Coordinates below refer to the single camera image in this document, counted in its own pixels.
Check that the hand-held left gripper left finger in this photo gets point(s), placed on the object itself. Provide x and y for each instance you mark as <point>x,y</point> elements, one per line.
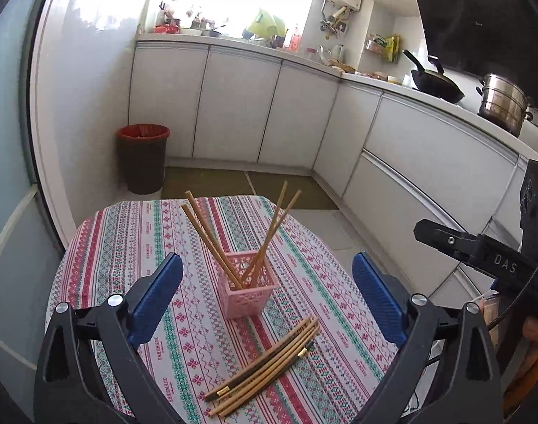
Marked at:
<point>156,300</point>

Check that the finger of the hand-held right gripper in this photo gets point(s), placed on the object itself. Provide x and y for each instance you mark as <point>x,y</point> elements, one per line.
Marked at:
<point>447,238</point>

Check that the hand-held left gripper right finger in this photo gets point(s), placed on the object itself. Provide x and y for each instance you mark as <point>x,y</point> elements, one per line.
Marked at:
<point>381,300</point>

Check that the light bamboo chopstick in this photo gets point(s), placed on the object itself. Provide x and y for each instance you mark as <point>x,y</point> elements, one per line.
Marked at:
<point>270,229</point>
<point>207,243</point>
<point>286,212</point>
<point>212,234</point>

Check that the pink plastic lattice basket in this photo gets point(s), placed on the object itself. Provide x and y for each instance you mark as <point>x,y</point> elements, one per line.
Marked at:
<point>246,298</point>

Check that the pile of wooden chopsticks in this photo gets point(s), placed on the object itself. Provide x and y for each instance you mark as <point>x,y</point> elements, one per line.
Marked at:
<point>264,366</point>

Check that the person's right forearm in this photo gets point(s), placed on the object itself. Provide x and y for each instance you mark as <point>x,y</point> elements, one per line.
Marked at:
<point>527,380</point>

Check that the person's right hand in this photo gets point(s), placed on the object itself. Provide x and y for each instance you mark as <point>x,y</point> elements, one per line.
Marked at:
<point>537,331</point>

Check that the patterned striped tablecloth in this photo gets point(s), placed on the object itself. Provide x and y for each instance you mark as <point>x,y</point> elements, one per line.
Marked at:
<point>118,251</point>

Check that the white kitchen base cabinets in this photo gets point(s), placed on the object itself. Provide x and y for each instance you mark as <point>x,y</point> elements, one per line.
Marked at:
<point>427,150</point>

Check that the white kitchen countertop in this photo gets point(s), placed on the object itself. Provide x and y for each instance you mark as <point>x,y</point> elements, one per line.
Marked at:
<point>467,119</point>

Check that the brown floor mat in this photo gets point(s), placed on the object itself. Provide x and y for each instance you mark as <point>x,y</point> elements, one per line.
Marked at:
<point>207,183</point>
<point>291,190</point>

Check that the stainless steel steamer pot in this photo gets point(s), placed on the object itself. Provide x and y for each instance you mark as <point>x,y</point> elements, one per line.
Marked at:
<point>503,106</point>

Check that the dark trash bin red liner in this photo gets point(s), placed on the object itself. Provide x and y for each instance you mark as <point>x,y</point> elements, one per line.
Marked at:
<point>143,163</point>

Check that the black wok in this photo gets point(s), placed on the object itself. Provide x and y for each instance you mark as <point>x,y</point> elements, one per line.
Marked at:
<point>436,84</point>

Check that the frosted glass door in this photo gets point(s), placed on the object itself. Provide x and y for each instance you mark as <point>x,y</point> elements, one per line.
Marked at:
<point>12,185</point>

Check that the woven tray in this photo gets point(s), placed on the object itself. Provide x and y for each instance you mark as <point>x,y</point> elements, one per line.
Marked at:
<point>343,68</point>

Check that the white kettle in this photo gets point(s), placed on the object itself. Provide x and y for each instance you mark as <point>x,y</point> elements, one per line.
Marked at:
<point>337,55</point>

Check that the black range hood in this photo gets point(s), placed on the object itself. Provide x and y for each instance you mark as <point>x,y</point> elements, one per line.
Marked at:
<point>480,22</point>

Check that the glass jar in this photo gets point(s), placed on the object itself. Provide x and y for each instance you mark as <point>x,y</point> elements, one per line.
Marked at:
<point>311,54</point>

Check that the red drink bottle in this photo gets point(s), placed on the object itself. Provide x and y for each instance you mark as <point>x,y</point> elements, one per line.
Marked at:
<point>295,39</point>

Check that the red bowl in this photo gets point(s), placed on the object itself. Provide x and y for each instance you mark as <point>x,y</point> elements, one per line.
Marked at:
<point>166,29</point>

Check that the metal basin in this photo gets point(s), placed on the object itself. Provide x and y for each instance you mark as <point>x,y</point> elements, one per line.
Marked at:
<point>211,32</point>

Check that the white wall socket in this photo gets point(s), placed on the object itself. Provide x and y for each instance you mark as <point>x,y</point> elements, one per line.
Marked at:
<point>536,115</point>

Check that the wall rack with packets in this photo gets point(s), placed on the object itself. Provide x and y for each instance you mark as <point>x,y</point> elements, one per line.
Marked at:
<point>383,47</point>

